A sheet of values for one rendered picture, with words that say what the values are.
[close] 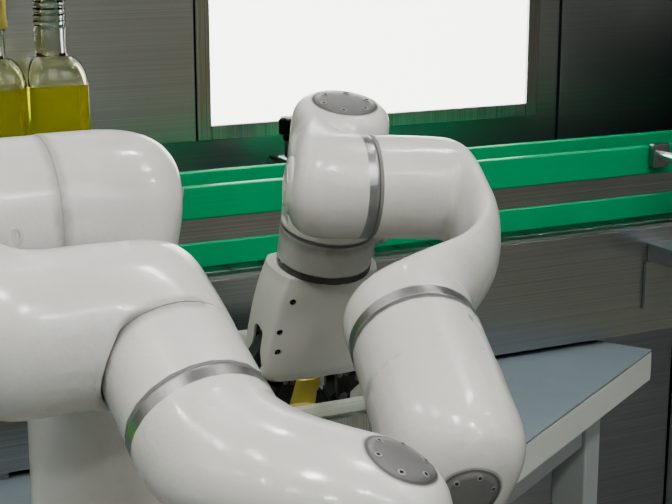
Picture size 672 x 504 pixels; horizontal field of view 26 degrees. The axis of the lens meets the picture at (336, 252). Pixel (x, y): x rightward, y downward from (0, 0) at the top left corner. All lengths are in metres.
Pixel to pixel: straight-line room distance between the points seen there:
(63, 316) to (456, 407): 0.22
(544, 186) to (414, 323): 0.72
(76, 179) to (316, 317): 0.32
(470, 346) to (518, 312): 0.71
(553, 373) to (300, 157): 0.59
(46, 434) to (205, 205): 0.50
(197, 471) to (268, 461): 0.04
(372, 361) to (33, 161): 0.24
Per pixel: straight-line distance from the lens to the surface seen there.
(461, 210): 1.02
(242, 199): 1.41
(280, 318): 1.14
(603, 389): 1.51
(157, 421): 0.77
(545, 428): 1.38
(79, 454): 0.94
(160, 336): 0.79
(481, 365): 0.85
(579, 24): 1.81
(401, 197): 1.02
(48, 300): 0.80
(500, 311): 1.56
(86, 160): 0.90
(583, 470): 1.62
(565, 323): 1.61
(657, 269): 1.66
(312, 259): 1.12
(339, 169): 1.01
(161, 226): 0.90
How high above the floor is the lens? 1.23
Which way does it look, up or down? 14 degrees down
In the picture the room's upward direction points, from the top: straight up
